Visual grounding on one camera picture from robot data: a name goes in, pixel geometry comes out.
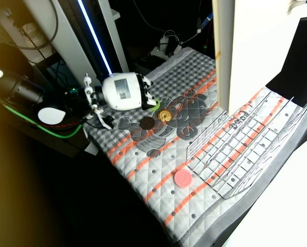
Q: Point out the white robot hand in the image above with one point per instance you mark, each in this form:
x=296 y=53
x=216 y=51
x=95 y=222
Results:
x=122 y=92
x=294 y=5

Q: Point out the beige paperback book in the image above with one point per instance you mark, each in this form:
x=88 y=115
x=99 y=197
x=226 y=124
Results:
x=256 y=46

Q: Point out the green toy cookie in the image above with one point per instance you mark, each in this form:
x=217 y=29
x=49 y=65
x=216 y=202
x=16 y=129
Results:
x=157 y=106

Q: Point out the brown toy cookie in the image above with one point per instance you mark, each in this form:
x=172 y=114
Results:
x=147 y=123

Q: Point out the yellow toy cookie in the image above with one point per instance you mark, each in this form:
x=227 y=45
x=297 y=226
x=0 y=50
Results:
x=164 y=115

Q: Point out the white power strip with plugs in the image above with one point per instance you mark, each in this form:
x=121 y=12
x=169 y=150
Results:
x=168 y=46

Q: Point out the white column with blue light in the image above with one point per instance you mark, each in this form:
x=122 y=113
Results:
x=73 y=46

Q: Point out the pink toy cookie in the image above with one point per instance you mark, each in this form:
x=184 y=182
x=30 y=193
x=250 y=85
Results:
x=182 y=178

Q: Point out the grey quilt with bear print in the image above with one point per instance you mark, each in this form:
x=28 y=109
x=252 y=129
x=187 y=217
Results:
x=168 y=205

